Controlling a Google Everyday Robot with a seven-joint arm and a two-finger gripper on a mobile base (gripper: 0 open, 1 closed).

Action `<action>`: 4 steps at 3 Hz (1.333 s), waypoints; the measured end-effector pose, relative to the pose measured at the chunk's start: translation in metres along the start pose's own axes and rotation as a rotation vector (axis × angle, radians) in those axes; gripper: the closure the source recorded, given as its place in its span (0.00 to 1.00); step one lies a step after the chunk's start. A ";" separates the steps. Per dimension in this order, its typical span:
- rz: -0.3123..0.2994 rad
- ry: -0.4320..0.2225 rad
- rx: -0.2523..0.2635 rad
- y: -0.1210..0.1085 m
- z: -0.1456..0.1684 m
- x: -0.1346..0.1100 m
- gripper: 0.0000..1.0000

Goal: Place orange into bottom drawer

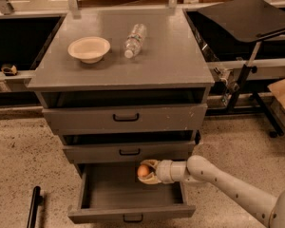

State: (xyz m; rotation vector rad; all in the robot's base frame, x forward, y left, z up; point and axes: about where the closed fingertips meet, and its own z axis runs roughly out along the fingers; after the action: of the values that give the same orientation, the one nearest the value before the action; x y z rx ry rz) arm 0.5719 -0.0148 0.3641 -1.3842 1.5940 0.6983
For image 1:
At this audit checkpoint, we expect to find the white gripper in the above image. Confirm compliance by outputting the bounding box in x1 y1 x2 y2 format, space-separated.
139 160 174 185

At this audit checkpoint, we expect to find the orange fruit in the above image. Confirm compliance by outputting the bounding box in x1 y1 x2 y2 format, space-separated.
137 164 150 178

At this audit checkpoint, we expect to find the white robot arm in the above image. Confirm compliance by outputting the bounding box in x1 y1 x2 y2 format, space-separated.
137 155 285 228

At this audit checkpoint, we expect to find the grey middle drawer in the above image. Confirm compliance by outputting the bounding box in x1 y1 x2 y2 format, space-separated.
63 141 195 163

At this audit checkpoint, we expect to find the grey drawer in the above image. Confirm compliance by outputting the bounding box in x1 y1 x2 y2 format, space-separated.
43 104 207 135
68 162 195 223
63 141 195 163

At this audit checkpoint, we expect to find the grey bottom drawer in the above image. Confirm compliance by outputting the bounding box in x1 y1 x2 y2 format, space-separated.
68 162 195 223

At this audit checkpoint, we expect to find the grey top drawer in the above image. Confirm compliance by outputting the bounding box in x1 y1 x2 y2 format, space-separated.
43 104 207 135

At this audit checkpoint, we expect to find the grey drawer cabinet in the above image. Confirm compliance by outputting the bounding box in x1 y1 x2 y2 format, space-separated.
27 6 216 225

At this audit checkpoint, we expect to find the black bar on floor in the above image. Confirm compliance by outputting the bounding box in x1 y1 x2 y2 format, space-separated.
27 186 43 228

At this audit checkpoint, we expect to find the clear plastic water bottle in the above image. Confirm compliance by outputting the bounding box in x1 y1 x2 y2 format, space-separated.
123 24 147 59

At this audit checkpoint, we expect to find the white paper bowl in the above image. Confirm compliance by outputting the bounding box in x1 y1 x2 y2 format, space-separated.
67 37 111 64

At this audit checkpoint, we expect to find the small tape roll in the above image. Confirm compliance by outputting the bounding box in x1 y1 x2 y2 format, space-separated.
1 64 18 76

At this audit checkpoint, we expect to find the black stand table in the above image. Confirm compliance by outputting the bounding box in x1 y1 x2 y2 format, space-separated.
188 0 285 138

